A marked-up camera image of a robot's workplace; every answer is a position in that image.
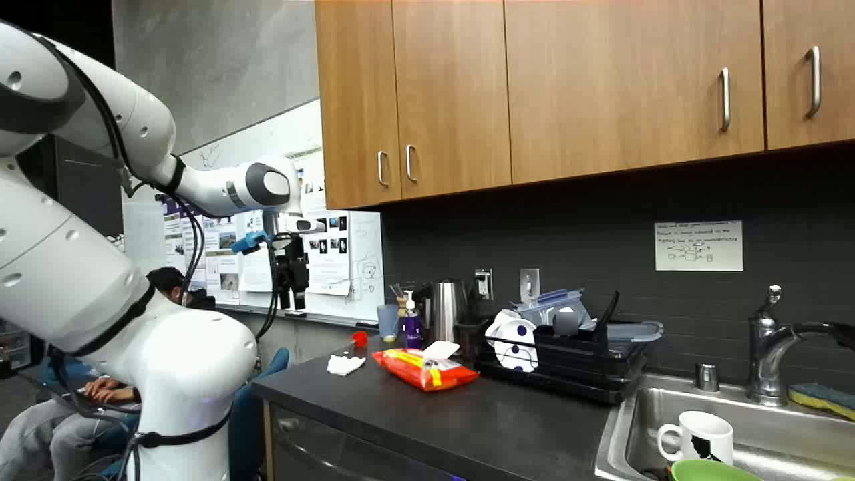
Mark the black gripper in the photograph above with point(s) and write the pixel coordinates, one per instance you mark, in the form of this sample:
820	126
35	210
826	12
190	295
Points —
291	256

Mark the orange pack of wipes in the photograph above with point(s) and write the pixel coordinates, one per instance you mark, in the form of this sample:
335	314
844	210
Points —
419	370

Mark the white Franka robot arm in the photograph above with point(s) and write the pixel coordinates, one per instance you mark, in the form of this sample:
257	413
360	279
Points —
62	267

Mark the seated person's hand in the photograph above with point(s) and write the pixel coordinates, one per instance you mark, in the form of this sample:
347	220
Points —
110	391

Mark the paper sheet with photos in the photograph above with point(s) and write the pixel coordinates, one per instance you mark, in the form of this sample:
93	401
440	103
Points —
332	254

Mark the small red object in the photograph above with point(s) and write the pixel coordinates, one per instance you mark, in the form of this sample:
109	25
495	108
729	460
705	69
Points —
360	339

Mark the crumpled white napkin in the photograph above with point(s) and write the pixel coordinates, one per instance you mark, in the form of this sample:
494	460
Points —
347	365

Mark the blue plastic cup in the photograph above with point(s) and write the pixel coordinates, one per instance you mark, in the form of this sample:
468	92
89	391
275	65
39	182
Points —
388	325

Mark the purple soap bottle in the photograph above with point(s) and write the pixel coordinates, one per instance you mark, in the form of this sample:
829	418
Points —
411	333

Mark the blue chair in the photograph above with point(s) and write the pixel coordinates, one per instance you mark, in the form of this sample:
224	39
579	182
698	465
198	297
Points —
256	418

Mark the poster with purple header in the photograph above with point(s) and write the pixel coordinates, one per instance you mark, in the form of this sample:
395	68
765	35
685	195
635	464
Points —
174	228

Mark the stainless steel thermos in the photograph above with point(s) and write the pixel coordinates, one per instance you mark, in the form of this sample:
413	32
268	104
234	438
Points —
444	311

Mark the white whiteboard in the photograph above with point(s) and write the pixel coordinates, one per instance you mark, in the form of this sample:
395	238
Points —
297	142

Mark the dark base cabinet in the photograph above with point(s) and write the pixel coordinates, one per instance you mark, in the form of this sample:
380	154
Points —
356	444

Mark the narrow wooden cabinet door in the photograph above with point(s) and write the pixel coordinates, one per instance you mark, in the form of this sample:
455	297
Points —
356	89

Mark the white plate with dark print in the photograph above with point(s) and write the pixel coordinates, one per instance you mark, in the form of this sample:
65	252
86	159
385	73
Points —
512	343

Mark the medium wooden cabinet door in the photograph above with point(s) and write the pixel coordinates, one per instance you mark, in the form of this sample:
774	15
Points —
450	89

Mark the clear container with blue lid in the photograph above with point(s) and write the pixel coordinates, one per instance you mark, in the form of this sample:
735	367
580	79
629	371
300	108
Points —
558	309

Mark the seated person in blue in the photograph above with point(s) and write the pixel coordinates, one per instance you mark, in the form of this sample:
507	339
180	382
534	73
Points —
43	437

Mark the black dish rack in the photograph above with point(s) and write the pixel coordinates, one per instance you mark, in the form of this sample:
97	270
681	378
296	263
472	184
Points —
579	361

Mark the black kitchen utensil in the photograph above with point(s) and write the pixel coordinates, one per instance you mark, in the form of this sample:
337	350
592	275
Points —
611	311

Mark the grey blue tray lid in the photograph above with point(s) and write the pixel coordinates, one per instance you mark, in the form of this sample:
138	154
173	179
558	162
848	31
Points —
639	333

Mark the wide wooden cabinet door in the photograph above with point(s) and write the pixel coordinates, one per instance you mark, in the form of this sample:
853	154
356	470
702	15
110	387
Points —
623	89

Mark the small steel sink cap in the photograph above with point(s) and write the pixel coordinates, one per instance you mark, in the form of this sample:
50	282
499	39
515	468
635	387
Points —
707	378

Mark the white mug with black print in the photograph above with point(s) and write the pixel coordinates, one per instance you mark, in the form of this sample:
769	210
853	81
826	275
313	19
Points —
705	437

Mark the green bowl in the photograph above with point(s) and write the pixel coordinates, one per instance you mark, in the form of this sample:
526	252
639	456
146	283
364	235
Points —
711	470

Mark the chrome faucet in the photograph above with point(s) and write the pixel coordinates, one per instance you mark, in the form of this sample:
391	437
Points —
765	350

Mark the stainless steel sink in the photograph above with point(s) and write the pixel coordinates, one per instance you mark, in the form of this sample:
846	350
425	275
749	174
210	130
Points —
785	441

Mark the wooden cabinet door at edge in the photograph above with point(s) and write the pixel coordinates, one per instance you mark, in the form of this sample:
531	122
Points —
792	108

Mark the yellow green sponge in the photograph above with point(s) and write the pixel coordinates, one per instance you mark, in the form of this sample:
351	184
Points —
824	398

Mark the white wall outlet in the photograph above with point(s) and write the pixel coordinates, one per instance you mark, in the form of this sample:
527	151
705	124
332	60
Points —
531	283
486	283

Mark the white paper wall sign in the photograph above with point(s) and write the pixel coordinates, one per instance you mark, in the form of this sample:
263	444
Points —
698	247

